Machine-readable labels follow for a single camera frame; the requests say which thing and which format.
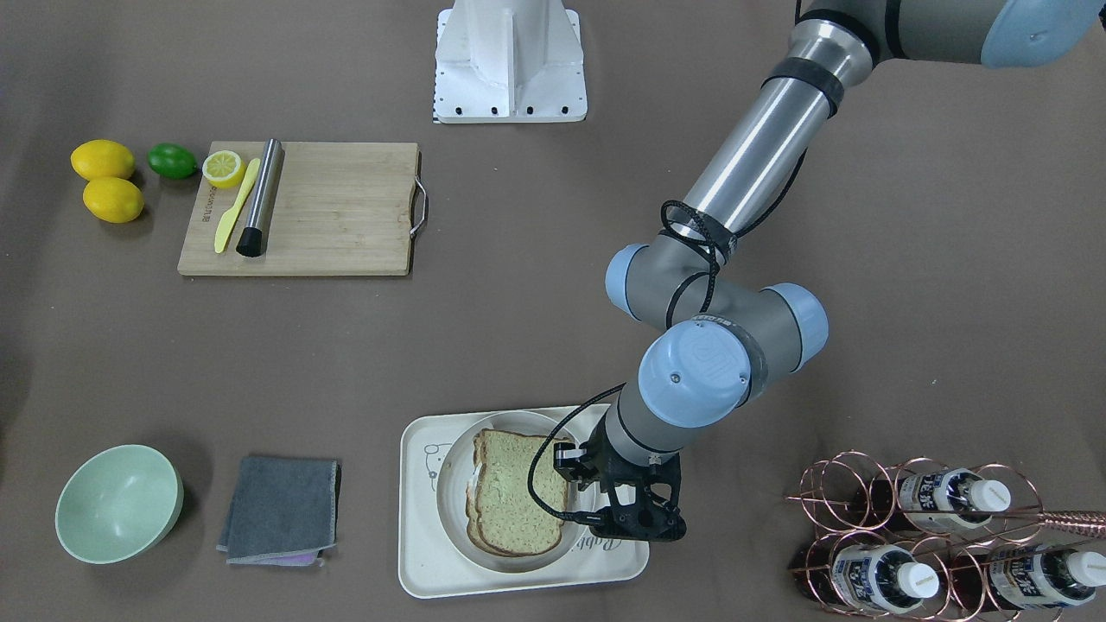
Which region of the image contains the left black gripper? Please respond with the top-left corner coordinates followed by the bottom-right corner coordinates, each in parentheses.
top-left (553, 428), bottom-right (645, 493)

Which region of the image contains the bread slice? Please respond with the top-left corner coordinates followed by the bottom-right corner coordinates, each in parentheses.
top-left (466, 484), bottom-right (518, 558)
top-left (474, 429), bottom-right (568, 556)

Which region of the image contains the white round plate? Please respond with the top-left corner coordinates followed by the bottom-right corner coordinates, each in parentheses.
top-left (437, 410), bottom-right (595, 574)

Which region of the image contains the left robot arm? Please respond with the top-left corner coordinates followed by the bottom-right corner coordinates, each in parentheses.
top-left (543, 1), bottom-right (1103, 497)

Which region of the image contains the cream rabbit tray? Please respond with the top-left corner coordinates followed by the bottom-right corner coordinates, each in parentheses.
top-left (397, 406), bottom-right (651, 599)

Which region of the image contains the bread slice on plate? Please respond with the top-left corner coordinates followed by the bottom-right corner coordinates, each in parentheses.
top-left (466, 484), bottom-right (518, 558)

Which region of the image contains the tea bottle lower middle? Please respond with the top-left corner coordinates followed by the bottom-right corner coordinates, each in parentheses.
top-left (789, 545), bottom-right (940, 615)

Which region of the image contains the tea bottle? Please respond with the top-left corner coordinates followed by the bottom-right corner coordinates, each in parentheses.
top-left (789, 545), bottom-right (940, 615)
top-left (950, 545), bottom-right (1105, 612)
top-left (847, 468), bottom-right (1012, 535)

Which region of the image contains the grey folded cloth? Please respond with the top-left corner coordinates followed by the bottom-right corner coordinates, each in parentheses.
top-left (216, 455), bottom-right (342, 567)

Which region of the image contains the wooden cutting board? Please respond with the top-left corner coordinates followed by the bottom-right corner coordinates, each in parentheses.
top-left (177, 141), bottom-right (422, 276)

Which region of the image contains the tea bottle upper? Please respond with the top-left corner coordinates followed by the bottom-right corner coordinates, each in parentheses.
top-left (847, 468), bottom-right (1012, 535)

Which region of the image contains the steel muddler black tip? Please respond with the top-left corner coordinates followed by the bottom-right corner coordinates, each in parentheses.
top-left (236, 138), bottom-right (285, 258)

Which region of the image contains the yellow plastic knife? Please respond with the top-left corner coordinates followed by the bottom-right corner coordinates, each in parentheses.
top-left (213, 158), bottom-right (261, 253)

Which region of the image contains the tea bottle lower outer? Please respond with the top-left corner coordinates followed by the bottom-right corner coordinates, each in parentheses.
top-left (950, 545), bottom-right (1105, 612)

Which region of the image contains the half cut lemon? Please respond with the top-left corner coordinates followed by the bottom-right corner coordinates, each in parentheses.
top-left (200, 149), bottom-right (246, 189)

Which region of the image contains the mint green bowl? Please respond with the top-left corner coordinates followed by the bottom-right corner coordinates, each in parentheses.
top-left (54, 444), bottom-right (182, 564)

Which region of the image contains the green lime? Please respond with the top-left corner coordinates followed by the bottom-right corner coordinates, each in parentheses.
top-left (146, 143), bottom-right (199, 182)

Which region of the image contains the yellow lemon lower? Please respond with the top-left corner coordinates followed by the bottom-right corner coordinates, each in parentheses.
top-left (82, 177), bottom-right (145, 224)

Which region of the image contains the yellow lemon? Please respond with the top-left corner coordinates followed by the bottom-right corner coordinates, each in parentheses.
top-left (70, 139), bottom-right (136, 182)
top-left (82, 177), bottom-right (145, 224)

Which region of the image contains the yellow lemon upper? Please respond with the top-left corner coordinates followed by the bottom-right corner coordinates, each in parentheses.
top-left (70, 139), bottom-right (136, 182)

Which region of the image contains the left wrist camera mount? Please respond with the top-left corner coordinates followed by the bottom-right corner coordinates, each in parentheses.
top-left (589, 454), bottom-right (687, 541)

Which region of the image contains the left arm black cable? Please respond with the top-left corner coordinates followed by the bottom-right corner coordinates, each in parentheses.
top-left (525, 199), bottom-right (735, 523)

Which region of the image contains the copper wire bottle rack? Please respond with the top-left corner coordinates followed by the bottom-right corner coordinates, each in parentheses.
top-left (787, 450), bottom-right (1103, 621)

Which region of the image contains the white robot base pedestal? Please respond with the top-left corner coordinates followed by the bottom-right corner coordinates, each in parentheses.
top-left (432, 1), bottom-right (588, 124)

